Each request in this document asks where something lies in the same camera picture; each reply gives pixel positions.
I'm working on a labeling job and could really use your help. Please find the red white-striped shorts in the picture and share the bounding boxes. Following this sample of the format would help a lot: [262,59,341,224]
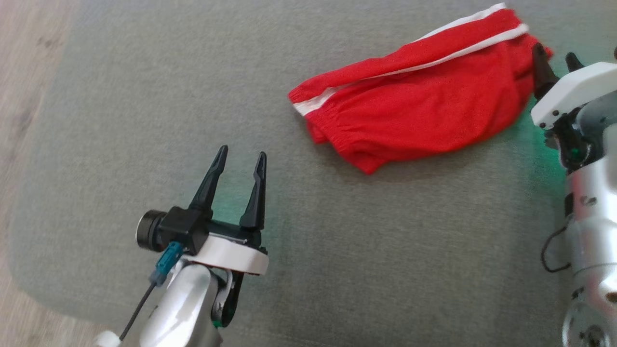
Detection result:
[288,2,554,175]

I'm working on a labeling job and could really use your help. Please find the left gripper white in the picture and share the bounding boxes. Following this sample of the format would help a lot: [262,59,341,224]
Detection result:
[183,145,270,329]

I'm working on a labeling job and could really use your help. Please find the grey fabric sofa seat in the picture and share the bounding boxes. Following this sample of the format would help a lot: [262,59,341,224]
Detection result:
[7,0,617,347]

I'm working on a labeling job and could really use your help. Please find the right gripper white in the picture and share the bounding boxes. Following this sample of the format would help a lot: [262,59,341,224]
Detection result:
[530,42,617,173]

